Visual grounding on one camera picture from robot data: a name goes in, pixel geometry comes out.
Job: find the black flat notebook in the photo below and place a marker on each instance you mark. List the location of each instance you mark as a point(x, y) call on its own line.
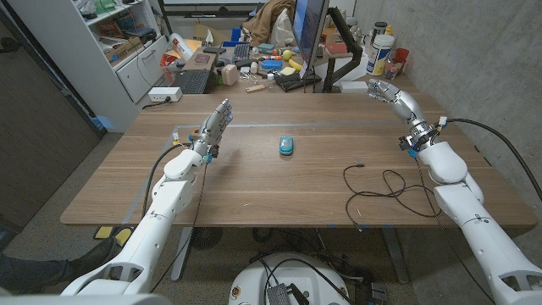
point(292, 81)

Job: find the beige rounded speaker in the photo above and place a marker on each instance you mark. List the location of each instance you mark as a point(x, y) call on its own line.
point(230, 75)

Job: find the grey table leg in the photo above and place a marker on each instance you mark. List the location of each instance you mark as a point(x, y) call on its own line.
point(181, 258)
point(394, 254)

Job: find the flat white box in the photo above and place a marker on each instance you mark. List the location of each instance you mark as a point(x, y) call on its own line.
point(354, 87)

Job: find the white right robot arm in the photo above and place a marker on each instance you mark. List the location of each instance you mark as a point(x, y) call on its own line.
point(474, 212)

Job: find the small orange object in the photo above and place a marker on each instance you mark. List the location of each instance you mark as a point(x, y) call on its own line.
point(194, 133)

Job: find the white power strip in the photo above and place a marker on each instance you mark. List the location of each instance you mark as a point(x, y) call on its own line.
point(165, 94)

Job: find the small wooden block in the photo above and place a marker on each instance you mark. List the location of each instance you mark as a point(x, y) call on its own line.
point(255, 88)

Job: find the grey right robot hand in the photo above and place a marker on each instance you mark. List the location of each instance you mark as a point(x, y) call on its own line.
point(406, 106)

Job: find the black keyboard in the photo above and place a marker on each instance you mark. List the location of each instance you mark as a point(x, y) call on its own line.
point(192, 81)

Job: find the brown jacket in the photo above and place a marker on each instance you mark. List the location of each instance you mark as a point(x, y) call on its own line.
point(264, 19)

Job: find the computer monitor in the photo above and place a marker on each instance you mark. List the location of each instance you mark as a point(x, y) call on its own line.
point(311, 29)

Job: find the white shelf cabinet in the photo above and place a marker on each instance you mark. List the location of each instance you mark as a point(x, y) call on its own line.
point(84, 63)

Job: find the black round floor fan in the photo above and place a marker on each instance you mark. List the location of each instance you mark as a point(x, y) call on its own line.
point(206, 238)

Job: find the cardboard box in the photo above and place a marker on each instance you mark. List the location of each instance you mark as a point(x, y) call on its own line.
point(123, 50)

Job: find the yellow ball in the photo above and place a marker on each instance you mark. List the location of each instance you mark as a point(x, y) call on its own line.
point(287, 55)

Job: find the brown wallet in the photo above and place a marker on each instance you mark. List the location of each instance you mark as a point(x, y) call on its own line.
point(202, 58)

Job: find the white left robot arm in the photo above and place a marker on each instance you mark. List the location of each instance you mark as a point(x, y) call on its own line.
point(152, 237)

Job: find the black lidded bottle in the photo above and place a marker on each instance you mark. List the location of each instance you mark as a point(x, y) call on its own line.
point(379, 29)

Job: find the small grey keyboard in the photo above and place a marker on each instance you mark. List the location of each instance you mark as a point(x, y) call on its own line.
point(241, 53)

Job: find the blue plastic box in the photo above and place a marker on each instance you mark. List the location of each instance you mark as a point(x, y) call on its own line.
point(271, 64)

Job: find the white bag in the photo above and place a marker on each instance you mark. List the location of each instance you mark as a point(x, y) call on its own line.
point(281, 29)

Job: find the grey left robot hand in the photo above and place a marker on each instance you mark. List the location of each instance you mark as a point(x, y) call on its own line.
point(212, 127)

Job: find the blue phone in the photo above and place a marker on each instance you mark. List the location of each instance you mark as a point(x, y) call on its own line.
point(286, 146)

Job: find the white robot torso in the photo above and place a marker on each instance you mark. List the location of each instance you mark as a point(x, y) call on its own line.
point(84, 300)

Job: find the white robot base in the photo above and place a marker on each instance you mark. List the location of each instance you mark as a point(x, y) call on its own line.
point(254, 279)

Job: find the white canister blue label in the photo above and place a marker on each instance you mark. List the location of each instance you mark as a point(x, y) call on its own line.
point(379, 55)

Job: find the red book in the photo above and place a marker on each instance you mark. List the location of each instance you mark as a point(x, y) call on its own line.
point(336, 48)

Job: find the yellow banana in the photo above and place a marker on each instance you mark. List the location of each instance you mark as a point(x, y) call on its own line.
point(295, 64)

